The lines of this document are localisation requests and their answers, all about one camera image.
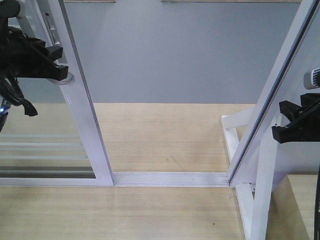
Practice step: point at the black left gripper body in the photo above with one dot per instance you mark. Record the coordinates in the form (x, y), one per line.
(25, 56)

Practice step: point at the white door frame post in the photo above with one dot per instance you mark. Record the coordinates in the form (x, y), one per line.
(274, 88)

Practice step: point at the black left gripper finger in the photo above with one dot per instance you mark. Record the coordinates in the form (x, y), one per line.
(53, 52)
(55, 72)

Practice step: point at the aluminium door floor track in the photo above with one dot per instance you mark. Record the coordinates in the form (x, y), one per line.
(171, 179)

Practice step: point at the white triangular support bracket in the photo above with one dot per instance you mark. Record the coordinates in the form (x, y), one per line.
(253, 177)

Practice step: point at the light plywood box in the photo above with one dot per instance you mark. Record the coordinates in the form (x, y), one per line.
(291, 214)

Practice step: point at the plywood base platform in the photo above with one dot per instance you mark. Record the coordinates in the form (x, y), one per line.
(148, 171)

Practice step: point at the white sliding glass door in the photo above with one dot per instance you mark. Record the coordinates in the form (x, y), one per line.
(75, 95)

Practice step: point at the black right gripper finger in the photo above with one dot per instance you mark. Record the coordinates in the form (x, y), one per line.
(289, 133)
(290, 110)

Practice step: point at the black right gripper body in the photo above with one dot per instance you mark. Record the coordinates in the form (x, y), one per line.
(311, 117)

